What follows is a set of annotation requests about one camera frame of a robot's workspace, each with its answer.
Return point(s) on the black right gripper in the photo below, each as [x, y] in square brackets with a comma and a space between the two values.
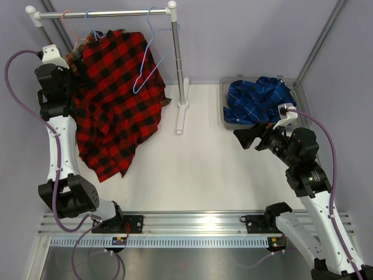
[246, 136]

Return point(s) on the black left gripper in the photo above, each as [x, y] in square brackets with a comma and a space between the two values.
[82, 76]

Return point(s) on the blue plaid shirt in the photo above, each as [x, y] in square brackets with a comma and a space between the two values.
[251, 102]

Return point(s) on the red black checked shirt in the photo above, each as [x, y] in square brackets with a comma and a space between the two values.
[120, 113]

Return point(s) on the blue hanger holding red shirt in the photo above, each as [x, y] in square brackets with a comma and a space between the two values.
[96, 34]

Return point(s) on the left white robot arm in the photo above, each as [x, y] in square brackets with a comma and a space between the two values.
[66, 192]

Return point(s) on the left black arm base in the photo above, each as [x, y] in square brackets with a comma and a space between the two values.
[132, 224]

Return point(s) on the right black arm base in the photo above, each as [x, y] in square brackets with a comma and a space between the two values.
[259, 224]

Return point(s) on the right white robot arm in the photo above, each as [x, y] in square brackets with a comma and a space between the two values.
[330, 254]

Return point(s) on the brown plaid shirt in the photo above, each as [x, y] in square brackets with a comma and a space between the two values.
[109, 55]

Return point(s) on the silver white clothes rack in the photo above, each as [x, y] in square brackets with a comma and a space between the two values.
[170, 10]

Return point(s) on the pink wire hanger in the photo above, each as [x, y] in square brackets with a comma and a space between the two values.
[72, 32]

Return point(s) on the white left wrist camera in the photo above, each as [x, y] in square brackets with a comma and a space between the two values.
[50, 56]

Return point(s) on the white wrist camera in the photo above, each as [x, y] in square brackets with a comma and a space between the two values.
[50, 56]
[287, 115]

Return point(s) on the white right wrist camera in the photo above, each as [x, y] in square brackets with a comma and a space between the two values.
[287, 115]

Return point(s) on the aluminium mounting rail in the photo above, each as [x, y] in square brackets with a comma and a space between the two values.
[191, 224]

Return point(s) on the white slotted cable duct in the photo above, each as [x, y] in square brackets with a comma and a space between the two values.
[161, 242]

